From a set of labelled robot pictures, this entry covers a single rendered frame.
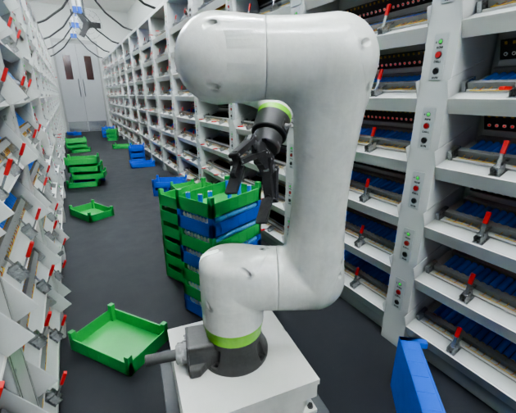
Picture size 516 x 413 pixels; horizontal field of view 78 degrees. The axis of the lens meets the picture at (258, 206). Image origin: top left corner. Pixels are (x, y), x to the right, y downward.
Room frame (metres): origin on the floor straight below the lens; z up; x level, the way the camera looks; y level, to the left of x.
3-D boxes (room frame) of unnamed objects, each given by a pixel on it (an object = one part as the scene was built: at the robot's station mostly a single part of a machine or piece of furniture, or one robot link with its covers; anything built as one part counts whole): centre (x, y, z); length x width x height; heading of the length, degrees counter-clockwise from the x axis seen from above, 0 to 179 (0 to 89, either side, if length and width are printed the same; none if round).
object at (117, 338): (1.00, 0.53, 0.04); 0.30 x 0.20 x 0.08; 65
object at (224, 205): (1.27, 0.16, 0.52); 0.30 x 0.20 x 0.08; 142
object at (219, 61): (0.53, 0.05, 0.96); 0.18 x 0.13 x 0.12; 1
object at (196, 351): (0.56, 0.11, 0.40); 0.26 x 0.15 x 0.06; 105
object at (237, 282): (0.57, 0.04, 0.52); 0.16 x 0.13 x 0.19; 91
